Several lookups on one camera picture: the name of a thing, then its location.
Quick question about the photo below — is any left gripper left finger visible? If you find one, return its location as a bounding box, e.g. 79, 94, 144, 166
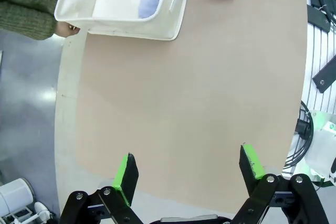
59, 152, 148, 224

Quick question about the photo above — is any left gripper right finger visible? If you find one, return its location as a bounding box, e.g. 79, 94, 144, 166
230, 142, 330, 224

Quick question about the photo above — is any cream fabric storage box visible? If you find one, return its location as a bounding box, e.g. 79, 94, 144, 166
54, 0, 192, 41

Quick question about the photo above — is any person's right forearm green sleeve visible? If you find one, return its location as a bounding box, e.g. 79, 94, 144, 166
0, 0, 58, 40

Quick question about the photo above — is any person's right hand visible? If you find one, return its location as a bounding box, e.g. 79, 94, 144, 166
56, 20, 81, 37

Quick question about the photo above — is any white perforated air purifier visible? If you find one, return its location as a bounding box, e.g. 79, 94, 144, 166
0, 178, 35, 218

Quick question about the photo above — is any black flat metal plate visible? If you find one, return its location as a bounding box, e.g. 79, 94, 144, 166
306, 0, 332, 33

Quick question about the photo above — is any coiled black cable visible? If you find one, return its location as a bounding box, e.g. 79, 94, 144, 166
285, 100, 315, 168

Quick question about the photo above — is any black metal bracket with hole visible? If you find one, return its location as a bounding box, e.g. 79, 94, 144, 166
312, 55, 336, 94

